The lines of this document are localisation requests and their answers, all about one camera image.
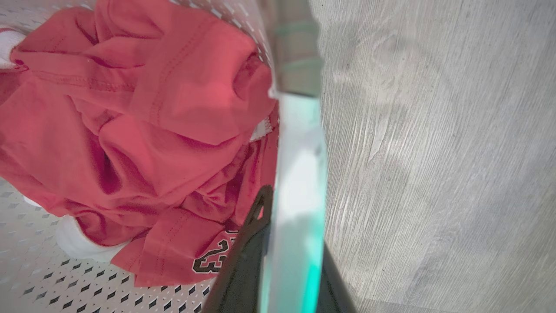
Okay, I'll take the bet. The white perforated laundry basket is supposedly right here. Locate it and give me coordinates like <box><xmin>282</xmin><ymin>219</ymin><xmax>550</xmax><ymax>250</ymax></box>
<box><xmin>0</xmin><ymin>0</ymin><xmax>329</xmax><ymax>313</ymax></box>

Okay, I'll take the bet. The white cloth piece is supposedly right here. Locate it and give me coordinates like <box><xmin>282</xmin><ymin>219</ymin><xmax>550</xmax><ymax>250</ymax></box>
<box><xmin>0</xmin><ymin>29</ymin><xmax>27</xmax><ymax>71</ymax></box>
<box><xmin>23</xmin><ymin>196</ymin><xmax>132</xmax><ymax>264</ymax></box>

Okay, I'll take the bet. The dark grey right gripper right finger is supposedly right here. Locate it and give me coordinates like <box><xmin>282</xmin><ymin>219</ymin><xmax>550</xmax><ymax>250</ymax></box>
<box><xmin>316</xmin><ymin>244</ymin><xmax>357</xmax><ymax>313</ymax></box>

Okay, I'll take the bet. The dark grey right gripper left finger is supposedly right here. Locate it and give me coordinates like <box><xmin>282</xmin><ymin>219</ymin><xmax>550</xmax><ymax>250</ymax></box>
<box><xmin>202</xmin><ymin>185</ymin><xmax>275</xmax><ymax>313</ymax></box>

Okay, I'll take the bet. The red jersey shirt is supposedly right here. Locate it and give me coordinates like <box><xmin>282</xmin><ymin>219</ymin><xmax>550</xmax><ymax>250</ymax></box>
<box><xmin>0</xmin><ymin>0</ymin><xmax>281</xmax><ymax>288</ymax></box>

